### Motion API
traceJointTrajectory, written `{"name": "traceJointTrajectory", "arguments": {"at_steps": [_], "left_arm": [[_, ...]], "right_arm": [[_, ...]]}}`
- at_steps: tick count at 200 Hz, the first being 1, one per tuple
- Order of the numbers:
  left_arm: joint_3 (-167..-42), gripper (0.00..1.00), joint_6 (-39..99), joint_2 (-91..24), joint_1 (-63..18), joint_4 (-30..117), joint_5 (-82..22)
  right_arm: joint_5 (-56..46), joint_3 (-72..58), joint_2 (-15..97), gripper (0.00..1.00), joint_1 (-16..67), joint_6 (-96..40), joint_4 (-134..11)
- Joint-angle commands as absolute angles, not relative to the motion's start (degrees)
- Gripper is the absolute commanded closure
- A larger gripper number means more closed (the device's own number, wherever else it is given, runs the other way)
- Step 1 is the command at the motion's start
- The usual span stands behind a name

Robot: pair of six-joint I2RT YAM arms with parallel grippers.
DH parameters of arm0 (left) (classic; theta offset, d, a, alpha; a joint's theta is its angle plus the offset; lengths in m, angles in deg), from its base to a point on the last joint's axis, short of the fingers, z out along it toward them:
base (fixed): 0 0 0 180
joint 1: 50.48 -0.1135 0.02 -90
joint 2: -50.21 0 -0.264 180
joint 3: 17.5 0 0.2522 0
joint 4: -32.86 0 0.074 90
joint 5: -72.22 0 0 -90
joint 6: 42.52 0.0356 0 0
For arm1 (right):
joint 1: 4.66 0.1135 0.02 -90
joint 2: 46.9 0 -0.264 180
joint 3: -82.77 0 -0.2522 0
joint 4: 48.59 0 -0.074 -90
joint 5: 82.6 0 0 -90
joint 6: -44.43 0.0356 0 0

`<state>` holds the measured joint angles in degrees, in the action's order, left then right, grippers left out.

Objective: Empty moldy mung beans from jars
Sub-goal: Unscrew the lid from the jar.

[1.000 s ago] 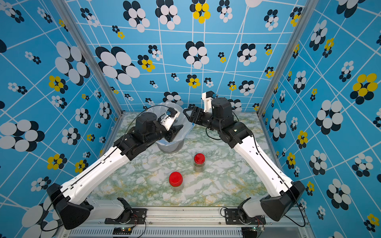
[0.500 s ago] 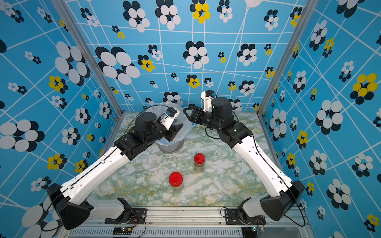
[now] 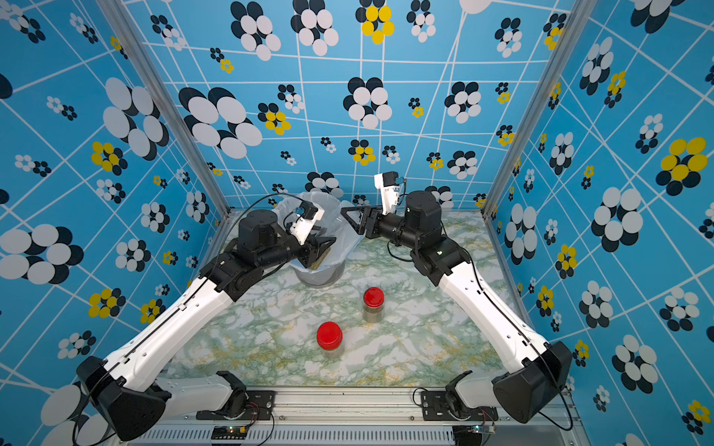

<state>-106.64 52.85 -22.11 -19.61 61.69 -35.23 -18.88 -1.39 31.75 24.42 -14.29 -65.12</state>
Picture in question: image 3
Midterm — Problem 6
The red-lid jar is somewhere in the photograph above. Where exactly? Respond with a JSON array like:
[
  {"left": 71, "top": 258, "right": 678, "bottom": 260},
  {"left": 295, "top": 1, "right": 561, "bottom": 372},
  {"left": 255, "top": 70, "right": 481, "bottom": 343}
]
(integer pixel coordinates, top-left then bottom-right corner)
[
  {"left": 316, "top": 321, "right": 343, "bottom": 359},
  {"left": 363, "top": 287, "right": 385, "bottom": 323}
]

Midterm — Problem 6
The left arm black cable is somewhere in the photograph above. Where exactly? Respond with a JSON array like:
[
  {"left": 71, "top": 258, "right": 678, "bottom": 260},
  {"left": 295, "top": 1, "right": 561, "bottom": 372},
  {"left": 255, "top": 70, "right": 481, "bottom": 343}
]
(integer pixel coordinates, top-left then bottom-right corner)
[{"left": 71, "top": 192, "right": 313, "bottom": 446}]

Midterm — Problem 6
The circuit board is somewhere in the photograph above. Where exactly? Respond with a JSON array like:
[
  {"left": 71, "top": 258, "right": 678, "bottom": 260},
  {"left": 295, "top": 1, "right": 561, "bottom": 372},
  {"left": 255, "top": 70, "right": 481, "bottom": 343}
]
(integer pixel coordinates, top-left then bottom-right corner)
[
  {"left": 452, "top": 426, "right": 491, "bottom": 446},
  {"left": 211, "top": 426, "right": 249, "bottom": 440}
]

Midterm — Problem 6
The right circuit board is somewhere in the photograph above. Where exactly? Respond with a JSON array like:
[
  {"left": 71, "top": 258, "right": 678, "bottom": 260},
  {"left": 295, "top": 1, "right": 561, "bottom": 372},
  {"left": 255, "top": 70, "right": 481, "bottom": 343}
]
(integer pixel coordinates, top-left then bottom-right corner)
[{"left": 452, "top": 426, "right": 491, "bottom": 446}]

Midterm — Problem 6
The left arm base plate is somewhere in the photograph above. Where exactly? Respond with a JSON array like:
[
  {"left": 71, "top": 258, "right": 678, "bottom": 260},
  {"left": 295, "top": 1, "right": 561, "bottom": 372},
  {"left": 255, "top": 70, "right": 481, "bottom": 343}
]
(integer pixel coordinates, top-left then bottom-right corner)
[{"left": 196, "top": 390, "right": 277, "bottom": 422}]

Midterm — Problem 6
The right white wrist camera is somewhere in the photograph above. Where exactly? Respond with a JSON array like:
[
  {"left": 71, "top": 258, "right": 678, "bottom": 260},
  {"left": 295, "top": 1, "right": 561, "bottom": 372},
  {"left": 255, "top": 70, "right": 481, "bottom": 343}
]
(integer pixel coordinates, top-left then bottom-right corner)
[{"left": 374, "top": 171, "right": 402, "bottom": 215}]

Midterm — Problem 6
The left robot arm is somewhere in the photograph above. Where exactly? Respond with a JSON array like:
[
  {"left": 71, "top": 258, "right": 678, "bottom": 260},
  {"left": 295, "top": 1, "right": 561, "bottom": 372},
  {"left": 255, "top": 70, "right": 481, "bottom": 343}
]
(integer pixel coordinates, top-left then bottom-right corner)
[{"left": 77, "top": 202, "right": 336, "bottom": 442}]

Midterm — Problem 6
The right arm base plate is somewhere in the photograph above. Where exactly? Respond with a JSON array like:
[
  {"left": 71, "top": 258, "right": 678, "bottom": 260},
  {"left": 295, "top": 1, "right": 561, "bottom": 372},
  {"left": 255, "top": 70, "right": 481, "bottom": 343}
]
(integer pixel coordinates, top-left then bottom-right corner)
[{"left": 412, "top": 388, "right": 498, "bottom": 425}]

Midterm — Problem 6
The left circuit board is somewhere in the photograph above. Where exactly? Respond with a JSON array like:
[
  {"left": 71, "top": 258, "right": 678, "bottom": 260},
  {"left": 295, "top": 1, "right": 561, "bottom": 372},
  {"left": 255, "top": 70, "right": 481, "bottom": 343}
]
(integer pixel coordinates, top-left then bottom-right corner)
[{"left": 211, "top": 426, "right": 249, "bottom": 440}]

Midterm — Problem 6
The grey trash bin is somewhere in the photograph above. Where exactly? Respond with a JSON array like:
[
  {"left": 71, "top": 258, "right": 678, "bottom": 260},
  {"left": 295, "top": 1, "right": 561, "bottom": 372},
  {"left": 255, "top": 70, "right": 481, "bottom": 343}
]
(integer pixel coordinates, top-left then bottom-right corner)
[{"left": 293, "top": 262, "right": 346, "bottom": 288}]

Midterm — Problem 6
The aluminium front rail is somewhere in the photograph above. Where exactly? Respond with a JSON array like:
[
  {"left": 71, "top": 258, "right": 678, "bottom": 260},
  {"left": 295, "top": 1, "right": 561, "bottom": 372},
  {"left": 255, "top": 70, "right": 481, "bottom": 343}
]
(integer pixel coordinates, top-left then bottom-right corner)
[{"left": 135, "top": 387, "right": 590, "bottom": 445}]

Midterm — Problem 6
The white bin liner bag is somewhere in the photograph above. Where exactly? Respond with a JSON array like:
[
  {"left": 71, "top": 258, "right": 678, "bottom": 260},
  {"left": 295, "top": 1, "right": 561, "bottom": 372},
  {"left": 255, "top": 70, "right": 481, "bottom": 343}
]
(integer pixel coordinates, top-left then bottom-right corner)
[{"left": 289, "top": 191, "right": 363, "bottom": 272}]

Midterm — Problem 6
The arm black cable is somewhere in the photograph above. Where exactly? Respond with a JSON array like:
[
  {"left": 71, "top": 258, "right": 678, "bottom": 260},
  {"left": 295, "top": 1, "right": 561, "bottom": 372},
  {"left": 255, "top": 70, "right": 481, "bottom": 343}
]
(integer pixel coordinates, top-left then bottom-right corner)
[
  {"left": 384, "top": 177, "right": 575, "bottom": 432},
  {"left": 71, "top": 192, "right": 313, "bottom": 446}
]

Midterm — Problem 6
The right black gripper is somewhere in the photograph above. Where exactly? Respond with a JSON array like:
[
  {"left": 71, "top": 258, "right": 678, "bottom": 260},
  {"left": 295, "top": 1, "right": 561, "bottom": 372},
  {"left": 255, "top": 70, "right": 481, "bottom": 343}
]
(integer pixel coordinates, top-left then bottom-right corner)
[{"left": 346, "top": 204, "right": 427, "bottom": 255}]

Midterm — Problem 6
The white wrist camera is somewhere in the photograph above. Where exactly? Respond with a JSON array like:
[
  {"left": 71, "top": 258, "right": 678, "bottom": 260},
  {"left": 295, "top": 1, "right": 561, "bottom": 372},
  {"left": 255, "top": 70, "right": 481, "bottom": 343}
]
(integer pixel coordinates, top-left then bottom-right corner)
[
  {"left": 288, "top": 200, "right": 325, "bottom": 245},
  {"left": 374, "top": 171, "right": 402, "bottom": 215}
]

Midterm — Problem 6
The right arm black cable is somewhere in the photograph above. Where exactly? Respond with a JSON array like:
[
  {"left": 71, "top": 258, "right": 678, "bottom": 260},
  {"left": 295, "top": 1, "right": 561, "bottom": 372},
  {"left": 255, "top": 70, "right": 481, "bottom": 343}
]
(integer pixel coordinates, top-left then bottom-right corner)
[{"left": 384, "top": 177, "right": 575, "bottom": 432}]

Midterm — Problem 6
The near red-lid jar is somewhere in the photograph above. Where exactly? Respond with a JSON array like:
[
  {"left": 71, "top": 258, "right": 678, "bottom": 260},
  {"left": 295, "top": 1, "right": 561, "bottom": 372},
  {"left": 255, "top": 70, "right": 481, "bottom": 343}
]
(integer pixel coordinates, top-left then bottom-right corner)
[{"left": 316, "top": 321, "right": 343, "bottom": 359}]

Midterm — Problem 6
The far red-lid jar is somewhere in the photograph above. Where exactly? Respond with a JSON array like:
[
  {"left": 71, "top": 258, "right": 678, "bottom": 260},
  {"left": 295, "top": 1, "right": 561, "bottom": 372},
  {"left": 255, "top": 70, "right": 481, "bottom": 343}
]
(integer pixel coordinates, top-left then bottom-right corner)
[{"left": 363, "top": 287, "right": 385, "bottom": 323}]

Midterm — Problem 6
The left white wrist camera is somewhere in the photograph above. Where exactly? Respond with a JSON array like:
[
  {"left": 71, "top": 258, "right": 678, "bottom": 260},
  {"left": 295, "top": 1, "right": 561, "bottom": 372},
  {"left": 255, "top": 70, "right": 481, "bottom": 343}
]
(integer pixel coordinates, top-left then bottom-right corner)
[{"left": 288, "top": 200, "right": 325, "bottom": 245}]

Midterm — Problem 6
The left aluminium corner post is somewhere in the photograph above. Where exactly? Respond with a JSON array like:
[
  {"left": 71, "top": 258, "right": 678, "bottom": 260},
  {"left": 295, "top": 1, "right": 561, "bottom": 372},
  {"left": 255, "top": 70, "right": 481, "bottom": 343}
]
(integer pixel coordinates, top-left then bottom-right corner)
[{"left": 98, "top": 1, "right": 231, "bottom": 219}]

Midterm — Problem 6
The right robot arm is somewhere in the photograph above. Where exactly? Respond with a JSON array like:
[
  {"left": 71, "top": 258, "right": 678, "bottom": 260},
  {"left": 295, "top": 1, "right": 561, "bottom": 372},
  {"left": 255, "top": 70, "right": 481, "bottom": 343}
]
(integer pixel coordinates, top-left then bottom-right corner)
[{"left": 340, "top": 191, "right": 572, "bottom": 424}]

